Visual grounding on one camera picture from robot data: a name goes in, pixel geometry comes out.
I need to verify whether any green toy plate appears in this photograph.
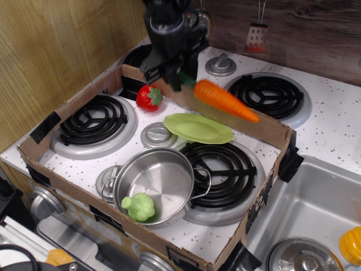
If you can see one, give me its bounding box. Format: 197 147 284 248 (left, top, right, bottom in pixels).
163 113 234 145

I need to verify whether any silver toy sink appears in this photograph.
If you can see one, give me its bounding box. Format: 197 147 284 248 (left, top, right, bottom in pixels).
246 156 360 270

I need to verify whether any back left stove burner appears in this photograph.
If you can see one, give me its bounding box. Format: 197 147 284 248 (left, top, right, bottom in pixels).
118 44 152 68

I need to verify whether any orange toy piece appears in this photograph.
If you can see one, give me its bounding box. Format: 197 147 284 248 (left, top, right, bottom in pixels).
45 248 74 266

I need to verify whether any red toy strawberry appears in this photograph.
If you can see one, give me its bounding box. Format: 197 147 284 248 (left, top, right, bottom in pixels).
136 85 163 112

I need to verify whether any orange toy carrot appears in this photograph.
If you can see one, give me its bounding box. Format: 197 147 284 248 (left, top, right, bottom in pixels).
179 71 259 123

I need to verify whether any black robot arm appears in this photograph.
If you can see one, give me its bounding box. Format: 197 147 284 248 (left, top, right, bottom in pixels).
140 1 209 91

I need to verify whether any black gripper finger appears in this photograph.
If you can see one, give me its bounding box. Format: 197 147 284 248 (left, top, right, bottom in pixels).
182 52 199 81
162 66 182 91

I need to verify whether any front silver stove knob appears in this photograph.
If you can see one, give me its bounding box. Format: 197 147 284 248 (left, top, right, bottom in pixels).
95 165 122 204

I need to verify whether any back silver stove knob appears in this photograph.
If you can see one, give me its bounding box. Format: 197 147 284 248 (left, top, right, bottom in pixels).
205 53 237 77

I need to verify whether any yellow toy pepper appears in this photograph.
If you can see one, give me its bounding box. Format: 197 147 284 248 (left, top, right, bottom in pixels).
339 226 360 266

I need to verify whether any front right stove burner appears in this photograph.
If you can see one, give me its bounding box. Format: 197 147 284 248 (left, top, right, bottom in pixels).
177 141 266 226

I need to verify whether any oven knob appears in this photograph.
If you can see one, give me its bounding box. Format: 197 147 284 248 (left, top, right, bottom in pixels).
30 186 66 221
138 251 168 271

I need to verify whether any black cable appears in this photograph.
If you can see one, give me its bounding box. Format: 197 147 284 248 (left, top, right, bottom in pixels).
0 243 39 271

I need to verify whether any left oven front knob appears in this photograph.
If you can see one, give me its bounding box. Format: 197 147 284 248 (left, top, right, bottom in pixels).
30 186 66 221

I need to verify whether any front left stove burner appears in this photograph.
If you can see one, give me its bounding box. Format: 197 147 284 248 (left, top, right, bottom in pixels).
51 94 137 160

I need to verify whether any silver stove knob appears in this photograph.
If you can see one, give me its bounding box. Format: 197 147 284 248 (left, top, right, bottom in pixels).
205 53 237 77
140 122 178 148
95 165 122 204

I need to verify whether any hanging slotted metal spoon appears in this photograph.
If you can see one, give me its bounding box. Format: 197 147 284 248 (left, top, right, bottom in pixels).
196 0 213 32

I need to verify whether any bottom oven front knob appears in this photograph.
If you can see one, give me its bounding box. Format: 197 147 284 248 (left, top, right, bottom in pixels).
138 251 168 271

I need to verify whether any steel pot lid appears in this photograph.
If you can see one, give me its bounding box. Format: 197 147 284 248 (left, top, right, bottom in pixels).
265 237 345 271

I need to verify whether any stove burner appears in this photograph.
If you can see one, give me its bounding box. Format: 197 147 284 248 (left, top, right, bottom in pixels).
51 94 137 160
224 72 312 129
118 44 152 68
177 141 266 226

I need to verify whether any green toy broccoli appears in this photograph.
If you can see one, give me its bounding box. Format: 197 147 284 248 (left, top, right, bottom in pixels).
121 193 155 222

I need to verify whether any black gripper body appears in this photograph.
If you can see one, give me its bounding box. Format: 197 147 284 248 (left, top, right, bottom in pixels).
140 16 209 82

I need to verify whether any steel toy pot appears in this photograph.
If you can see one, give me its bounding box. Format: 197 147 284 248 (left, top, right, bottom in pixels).
113 147 197 229

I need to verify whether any brown cardboard fence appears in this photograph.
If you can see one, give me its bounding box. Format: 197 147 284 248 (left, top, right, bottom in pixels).
19 65 296 270

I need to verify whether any back right stove burner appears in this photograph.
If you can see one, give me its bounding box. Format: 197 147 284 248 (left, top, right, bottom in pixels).
224 72 312 129

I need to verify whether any hanging metal spatula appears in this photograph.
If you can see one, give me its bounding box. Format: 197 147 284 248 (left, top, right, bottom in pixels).
245 1 268 53

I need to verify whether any middle silver stove knob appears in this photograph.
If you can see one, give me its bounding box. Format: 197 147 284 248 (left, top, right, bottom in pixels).
140 122 178 148

